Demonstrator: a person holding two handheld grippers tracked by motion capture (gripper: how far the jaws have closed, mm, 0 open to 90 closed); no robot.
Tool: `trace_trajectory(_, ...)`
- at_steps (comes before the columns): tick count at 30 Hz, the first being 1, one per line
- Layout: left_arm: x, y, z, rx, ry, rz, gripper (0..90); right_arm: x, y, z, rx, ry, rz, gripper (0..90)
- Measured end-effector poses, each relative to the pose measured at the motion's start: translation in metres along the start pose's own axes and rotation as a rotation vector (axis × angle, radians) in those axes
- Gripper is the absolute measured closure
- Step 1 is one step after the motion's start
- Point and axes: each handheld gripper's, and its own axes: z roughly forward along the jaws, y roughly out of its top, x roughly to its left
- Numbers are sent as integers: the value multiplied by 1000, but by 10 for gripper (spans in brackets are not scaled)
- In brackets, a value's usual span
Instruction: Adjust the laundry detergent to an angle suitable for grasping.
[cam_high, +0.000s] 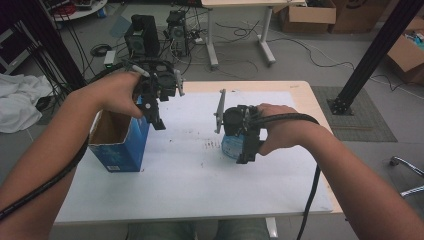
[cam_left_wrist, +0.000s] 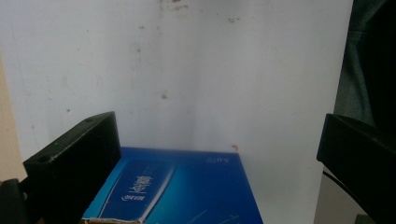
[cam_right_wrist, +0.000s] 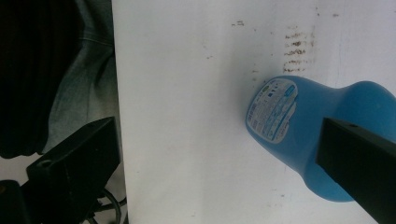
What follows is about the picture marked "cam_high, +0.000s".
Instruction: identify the blue round container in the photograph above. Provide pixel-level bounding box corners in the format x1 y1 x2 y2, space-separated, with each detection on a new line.
220 133 247 161

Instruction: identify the white-legged desk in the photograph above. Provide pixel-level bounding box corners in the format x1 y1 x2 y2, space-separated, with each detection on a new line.
200 0 308 68

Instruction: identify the black metal stand post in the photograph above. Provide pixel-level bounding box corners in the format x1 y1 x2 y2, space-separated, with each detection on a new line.
18 0 88 92
327 0 424 117

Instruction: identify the white cloth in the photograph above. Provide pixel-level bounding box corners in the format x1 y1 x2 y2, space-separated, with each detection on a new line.
0 72 55 135

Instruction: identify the person's left hand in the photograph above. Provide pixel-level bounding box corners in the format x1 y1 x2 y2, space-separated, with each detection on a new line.
74 70 145 120

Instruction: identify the small white device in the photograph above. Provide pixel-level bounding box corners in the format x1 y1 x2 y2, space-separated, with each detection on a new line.
103 49 117 69

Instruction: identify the person's right hand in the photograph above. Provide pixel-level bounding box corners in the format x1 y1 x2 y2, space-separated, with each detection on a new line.
255 102 324 157

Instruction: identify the large brown cardboard box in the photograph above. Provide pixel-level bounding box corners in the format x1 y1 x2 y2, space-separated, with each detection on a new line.
329 0 392 35

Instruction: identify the long black floor cable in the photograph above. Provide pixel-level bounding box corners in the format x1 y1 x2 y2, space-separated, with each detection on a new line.
266 35 424 101

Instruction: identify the left hand-held gripper black cable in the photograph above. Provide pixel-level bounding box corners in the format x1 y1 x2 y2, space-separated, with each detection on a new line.
0 59 176 222

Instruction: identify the dark equipment rack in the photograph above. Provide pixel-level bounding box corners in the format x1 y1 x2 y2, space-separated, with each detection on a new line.
0 25 36 75

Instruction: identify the white table mat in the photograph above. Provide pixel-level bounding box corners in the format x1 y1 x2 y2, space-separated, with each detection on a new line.
54 90 335 224

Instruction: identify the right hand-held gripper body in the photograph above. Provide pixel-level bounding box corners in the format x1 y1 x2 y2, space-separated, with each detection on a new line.
213 88 265 142

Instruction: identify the chrome chair base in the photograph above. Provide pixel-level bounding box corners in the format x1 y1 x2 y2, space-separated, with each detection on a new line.
389 155 424 198

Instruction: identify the grey floor mat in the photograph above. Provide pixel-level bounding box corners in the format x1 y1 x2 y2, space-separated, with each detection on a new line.
311 85 398 143

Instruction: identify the right hand-held gripper black cable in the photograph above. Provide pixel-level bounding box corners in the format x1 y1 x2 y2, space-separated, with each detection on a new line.
249 112 322 240

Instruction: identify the slim black computer tower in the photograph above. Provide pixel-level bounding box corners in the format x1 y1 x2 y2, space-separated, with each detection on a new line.
165 9 188 57

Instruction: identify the coiled black cable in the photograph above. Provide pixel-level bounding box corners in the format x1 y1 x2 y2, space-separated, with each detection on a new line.
90 43 113 58

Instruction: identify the hand-held gripper black cable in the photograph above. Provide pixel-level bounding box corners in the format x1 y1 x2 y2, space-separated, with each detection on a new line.
0 59 176 222
249 112 322 240

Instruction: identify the round white table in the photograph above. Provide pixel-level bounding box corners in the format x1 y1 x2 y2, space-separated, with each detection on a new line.
49 0 109 23

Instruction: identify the cardboard box with blue contents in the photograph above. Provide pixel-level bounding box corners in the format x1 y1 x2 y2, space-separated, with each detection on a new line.
385 15 424 85

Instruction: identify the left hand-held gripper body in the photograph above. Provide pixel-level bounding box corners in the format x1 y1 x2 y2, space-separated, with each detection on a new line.
132 59 186 106

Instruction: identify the white table leg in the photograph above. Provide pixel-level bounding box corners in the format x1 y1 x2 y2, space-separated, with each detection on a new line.
265 217 280 240

